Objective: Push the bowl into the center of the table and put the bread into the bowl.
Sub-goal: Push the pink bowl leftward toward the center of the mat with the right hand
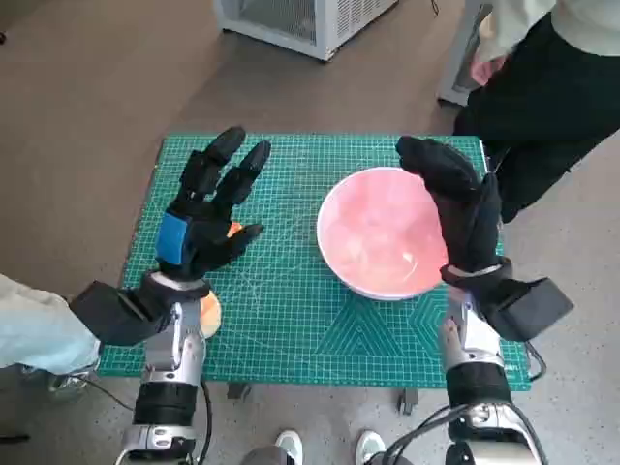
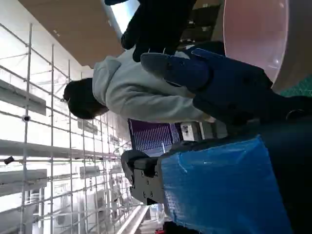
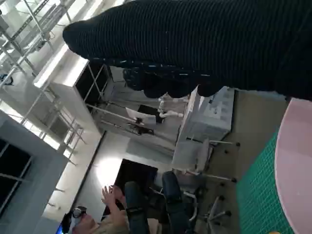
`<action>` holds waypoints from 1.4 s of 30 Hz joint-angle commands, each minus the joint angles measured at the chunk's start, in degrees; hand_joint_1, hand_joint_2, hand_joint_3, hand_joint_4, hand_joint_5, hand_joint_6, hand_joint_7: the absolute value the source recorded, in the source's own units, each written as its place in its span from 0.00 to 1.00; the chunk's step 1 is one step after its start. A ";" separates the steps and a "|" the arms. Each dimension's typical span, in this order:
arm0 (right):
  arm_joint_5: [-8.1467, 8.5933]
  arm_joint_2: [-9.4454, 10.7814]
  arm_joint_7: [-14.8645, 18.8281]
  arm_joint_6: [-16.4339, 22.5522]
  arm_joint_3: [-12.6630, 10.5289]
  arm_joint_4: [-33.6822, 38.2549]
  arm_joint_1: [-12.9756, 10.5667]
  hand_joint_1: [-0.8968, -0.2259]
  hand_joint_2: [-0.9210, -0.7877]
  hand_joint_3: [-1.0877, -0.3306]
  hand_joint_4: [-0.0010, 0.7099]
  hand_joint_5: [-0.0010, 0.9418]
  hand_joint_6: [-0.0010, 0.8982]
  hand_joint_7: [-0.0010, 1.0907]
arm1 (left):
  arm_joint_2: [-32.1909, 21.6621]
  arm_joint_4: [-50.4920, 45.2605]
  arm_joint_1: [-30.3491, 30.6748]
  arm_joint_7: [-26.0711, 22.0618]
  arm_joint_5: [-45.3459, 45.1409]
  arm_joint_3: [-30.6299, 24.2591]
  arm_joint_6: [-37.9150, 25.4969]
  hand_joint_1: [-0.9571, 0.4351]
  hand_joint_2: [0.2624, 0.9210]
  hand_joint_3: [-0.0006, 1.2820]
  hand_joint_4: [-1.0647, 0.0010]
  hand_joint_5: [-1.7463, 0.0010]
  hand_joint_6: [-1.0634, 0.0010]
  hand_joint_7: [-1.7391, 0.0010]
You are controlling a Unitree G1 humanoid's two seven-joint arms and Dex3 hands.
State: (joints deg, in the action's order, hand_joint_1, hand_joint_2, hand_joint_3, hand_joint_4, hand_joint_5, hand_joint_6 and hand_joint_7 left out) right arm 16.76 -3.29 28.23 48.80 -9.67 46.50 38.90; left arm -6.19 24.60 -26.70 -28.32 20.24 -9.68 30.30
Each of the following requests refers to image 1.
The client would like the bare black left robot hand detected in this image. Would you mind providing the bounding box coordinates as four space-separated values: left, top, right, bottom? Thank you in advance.
154 126 272 282

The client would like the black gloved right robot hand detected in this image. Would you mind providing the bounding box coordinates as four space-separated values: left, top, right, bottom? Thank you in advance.
395 135 505 273

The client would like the round toy bread bun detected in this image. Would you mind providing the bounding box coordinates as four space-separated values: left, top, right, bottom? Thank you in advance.
199 290 223 339

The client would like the pink bowl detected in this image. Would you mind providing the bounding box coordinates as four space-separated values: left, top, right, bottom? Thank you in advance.
317 166 450 302

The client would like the green cutting mat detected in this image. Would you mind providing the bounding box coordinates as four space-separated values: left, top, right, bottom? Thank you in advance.
96 134 532 392

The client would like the white mesh cabinet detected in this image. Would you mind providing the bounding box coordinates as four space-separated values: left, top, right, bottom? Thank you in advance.
212 0 401 63
437 0 495 106

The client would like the person's hand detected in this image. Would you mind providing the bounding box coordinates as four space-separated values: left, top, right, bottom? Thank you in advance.
470 53 508 88

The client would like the person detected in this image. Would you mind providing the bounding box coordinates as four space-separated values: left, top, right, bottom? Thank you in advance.
0 273 102 377

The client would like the person's grey shoe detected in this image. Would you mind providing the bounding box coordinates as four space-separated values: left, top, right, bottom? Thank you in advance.
47 357 101 403

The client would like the white shoe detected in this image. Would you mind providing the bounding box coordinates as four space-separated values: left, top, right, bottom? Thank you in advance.
274 429 304 465
356 429 388 465

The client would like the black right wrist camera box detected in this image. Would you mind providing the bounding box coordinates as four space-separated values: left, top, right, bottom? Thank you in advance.
483 276 575 343

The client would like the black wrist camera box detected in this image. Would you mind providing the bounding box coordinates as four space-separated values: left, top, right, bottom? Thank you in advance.
483 276 575 343
69 279 173 348

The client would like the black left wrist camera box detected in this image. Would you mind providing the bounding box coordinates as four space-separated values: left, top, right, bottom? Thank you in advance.
69 279 173 348

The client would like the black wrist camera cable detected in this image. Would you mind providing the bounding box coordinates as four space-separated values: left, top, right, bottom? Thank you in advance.
525 341 548 382

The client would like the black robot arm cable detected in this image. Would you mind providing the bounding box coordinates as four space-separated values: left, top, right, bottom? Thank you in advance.
380 404 553 465
198 380 214 456

